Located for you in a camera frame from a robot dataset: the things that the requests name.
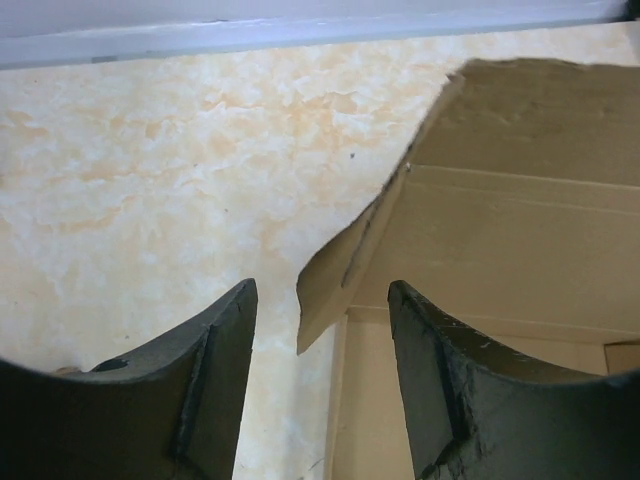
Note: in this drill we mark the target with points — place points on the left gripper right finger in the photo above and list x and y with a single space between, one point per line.
477 409

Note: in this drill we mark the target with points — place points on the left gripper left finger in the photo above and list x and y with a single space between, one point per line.
169 409

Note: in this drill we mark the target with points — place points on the cardboard box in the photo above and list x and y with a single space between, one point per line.
515 210

